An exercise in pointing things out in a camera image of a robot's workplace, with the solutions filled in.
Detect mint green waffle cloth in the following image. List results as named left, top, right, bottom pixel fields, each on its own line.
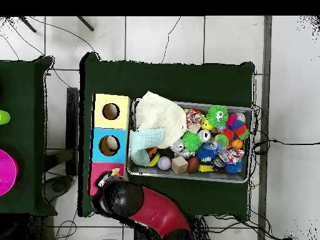
left=129, top=127, right=166, bottom=168

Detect shallow metal mesh bin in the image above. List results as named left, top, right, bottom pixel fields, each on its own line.
left=127, top=98, right=254, bottom=184

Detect wooden box with three holes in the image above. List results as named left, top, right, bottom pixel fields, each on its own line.
left=87, top=92, right=133, bottom=196

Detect grey stand foot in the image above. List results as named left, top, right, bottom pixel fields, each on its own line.
left=44, top=175, right=74, bottom=203

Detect black stand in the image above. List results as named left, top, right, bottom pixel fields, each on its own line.
left=44, top=87, right=80, bottom=177

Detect white baseball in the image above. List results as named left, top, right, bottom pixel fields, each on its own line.
left=157, top=156, right=173, bottom=171

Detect light wooden block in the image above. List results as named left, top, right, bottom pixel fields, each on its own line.
left=171, top=156, right=189, bottom=175

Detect cream waffle cloth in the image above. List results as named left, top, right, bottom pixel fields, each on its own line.
left=134, top=91, right=188, bottom=149

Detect brown toy football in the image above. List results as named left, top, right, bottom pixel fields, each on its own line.
left=186, top=156, right=201, bottom=174

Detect pink plate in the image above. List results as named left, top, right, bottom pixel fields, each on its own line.
left=0, top=149, right=19, bottom=197

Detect green spiky ball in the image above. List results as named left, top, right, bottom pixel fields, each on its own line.
left=181, top=131, right=203, bottom=153

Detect blue spiky ball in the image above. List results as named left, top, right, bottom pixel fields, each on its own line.
left=196, top=147, right=218, bottom=163

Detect dark green table cloth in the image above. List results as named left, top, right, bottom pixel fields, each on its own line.
left=78, top=51, right=256, bottom=218

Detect lime green object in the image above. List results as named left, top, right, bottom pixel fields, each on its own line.
left=0, top=109, right=11, bottom=125

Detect green cloth side table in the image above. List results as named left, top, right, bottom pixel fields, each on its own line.
left=0, top=55, right=58, bottom=216

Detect green spiky toy with eyes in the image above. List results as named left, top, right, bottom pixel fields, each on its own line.
left=206, top=104, right=229, bottom=128

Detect colourful patterned cloth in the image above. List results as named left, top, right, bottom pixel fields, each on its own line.
left=219, top=147, right=245, bottom=164

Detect multicolour spiky caterpillar toy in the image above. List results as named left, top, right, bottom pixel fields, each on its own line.
left=216, top=112, right=251, bottom=147

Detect dark tripod leg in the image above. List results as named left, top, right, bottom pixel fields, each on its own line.
left=76, top=16, right=95, bottom=32
left=17, top=16, right=38, bottom=33

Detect grey floor strip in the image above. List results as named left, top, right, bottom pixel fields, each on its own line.
left=257, top=16, right=273, bottom=240

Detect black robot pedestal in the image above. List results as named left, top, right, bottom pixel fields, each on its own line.
left=132, top=219, right=166, bottom=240

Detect tangled black floor cables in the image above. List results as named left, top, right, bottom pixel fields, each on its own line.
left=197, top=214, right=293, bottom=240

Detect thin black floor cable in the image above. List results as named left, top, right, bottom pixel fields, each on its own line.
left=29, top=16, right=102, bottom=61
left=161, top=16, right=181, bottom=64

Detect thick black floor cable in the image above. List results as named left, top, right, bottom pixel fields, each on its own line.
left=252, top=139, right=320, bottom=146

